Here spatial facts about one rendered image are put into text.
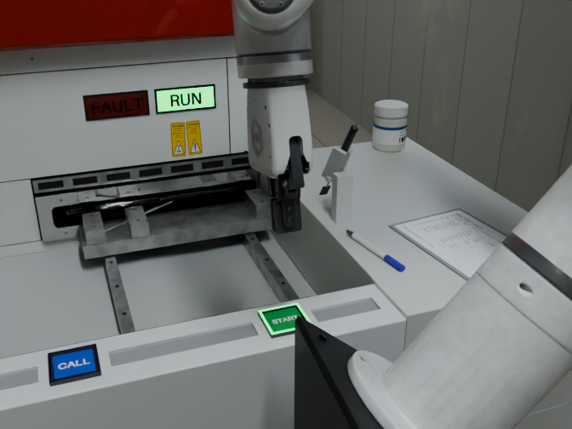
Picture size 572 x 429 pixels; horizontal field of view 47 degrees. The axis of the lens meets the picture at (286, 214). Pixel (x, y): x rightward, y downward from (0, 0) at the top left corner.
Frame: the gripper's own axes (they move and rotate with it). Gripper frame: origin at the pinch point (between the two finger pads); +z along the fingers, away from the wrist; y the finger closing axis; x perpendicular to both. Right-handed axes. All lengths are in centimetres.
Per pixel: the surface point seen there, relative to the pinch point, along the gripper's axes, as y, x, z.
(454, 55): -227, 174, -8
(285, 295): -27.5, 8.1, 21.3
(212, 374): 0.7, -10.9, 17.8
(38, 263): -59, -31, 18
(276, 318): -4.0, -1.0, 14.5
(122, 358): -3.8, -20.6, 15.4
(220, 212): -55, 5, 12
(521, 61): -173, 171, -5
